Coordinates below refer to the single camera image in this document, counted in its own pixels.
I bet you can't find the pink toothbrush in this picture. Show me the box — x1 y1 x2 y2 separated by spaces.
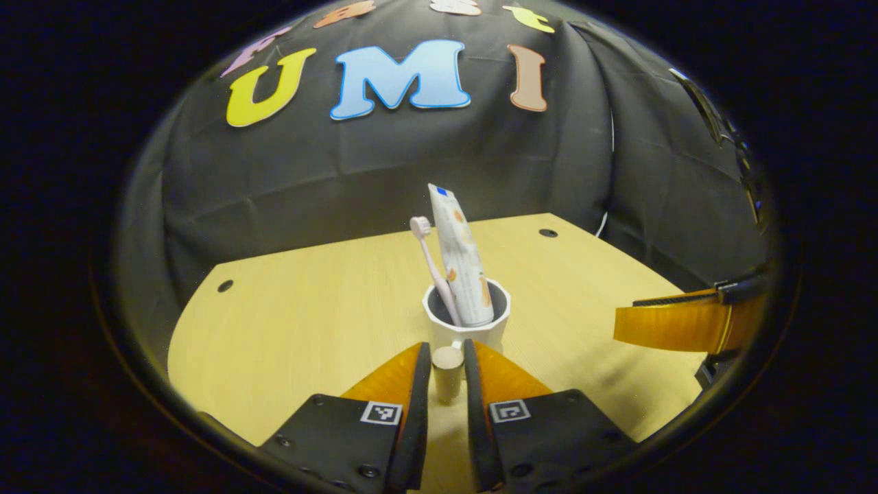
409 215 462 327

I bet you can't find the light wooden desktop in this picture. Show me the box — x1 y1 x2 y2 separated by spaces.
167 213 711 494

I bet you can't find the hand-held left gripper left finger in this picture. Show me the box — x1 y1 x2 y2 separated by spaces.
259 341 433 493

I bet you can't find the white toothpaste tube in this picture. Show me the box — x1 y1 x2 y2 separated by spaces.
427 183 495 328

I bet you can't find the black backdrop cloth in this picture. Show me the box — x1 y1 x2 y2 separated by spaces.
117 0 772 323

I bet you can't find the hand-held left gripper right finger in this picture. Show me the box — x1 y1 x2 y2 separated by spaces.
462 338 637 493

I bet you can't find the white cup with wooden handle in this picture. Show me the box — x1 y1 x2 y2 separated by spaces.
421 277 512 405

